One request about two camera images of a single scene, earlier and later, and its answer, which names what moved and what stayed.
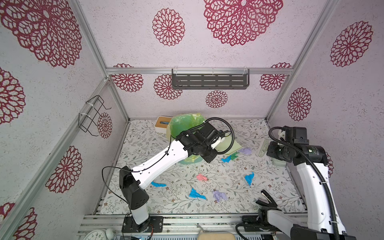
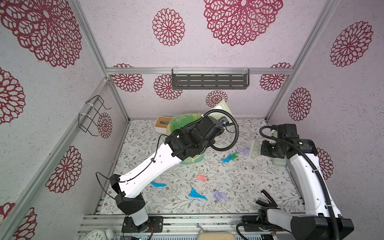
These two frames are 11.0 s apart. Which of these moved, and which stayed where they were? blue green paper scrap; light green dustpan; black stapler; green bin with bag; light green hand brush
Moved: light green hand brush; light green dustpan
Stayed: blue green paper scrap; green bin with bag; black stapler
